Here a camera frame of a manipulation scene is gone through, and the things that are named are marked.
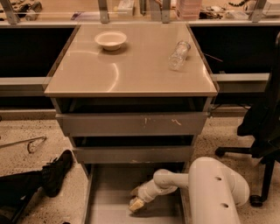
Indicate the clear plastic bottle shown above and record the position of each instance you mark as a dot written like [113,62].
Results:
[178,57]

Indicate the white bowl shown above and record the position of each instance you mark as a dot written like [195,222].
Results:
[110,40]

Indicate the grey drawer cabinet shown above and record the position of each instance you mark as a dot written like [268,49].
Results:
[133,79]

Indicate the grey top drawer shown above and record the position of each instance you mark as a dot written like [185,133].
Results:
[131,124]

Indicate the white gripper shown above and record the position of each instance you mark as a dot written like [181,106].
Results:
[144,193]

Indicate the black office chair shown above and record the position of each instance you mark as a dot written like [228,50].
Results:
[262,121]

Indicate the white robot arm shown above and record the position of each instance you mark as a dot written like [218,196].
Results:
[215,191]

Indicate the pink storage box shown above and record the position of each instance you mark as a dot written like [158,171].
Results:
[188,9]

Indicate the grey open bottom drawer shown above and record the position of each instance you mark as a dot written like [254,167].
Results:
[108,196]

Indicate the metal tool on floor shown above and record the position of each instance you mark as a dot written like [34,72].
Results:
[28,143]

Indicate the grey middle drawer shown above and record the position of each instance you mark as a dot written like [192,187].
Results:
[133,155]

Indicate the black shoe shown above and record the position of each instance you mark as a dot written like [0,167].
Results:
[53,173]

